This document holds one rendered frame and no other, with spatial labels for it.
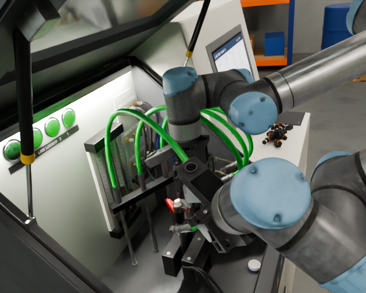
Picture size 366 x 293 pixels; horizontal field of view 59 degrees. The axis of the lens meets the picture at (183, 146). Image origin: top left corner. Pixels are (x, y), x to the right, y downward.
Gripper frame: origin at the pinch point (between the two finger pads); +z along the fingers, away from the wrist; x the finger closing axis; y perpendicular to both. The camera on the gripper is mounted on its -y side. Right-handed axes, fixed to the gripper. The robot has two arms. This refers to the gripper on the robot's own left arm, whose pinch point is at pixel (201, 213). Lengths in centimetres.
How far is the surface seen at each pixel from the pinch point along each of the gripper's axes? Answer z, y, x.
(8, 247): 0.3, -15.6, -33.8
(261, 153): 57, -5, 49
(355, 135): 221, 30, 234
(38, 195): 16.1, -26.3, -27.1
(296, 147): 55, 2, 63
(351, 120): 242, 17, 262
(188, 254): 28.7, 7.5, -3.3
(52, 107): 6.4, -40.0, -13.5
